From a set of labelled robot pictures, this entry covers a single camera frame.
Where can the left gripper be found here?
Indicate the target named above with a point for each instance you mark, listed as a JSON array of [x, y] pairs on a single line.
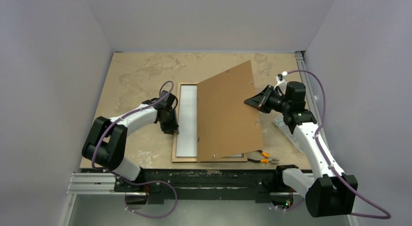
[[172, 129]]

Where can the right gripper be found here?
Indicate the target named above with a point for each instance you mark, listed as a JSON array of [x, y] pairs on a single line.
[[264, 99]]

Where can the printed photo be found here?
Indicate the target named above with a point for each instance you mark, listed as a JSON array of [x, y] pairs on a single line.
[[188, 121]]

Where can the black wooden picture frame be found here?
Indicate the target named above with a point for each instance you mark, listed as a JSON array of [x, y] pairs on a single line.
[[175, 137]]

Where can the brown cardboard backing board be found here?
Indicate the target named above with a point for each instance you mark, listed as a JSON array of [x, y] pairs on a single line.
[[226, 126]]

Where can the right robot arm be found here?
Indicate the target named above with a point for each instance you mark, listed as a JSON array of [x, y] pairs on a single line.
[[329, 192]]

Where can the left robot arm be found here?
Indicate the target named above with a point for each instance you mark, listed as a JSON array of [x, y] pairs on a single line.
[[106, 141]]

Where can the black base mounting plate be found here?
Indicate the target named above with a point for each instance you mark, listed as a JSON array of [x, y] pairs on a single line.
[[260, 186]]

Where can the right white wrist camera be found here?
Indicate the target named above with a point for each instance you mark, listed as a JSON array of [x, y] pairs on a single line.
[[281, 83]]

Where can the aluminium rail right side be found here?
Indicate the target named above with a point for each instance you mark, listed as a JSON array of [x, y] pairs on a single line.
[[307, 79]]

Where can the aluminium rail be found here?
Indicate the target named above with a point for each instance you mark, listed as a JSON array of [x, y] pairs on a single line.
[[307, 79], [95, 184]]

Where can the orange handled pliers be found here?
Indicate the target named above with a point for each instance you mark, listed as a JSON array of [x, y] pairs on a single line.
[[266, 158]]

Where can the aluminium rail front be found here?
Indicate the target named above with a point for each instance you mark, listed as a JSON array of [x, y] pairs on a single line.
[[95, 184]]

